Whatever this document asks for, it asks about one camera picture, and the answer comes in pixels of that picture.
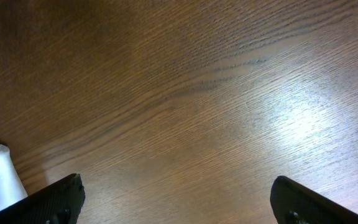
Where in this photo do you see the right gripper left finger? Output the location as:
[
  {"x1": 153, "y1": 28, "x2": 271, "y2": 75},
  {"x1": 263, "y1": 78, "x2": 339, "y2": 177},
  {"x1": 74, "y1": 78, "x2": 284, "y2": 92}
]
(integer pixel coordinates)
[{"x1": 0, "y1": 174, "x2": 85, "y2": 224}]

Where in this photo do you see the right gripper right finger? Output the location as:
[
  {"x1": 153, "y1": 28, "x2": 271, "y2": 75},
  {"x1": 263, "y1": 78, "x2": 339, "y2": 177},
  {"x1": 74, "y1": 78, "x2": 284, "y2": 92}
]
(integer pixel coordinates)
[{"x1": 270, "y1": 175, "x2": 358, "y2": 224}]

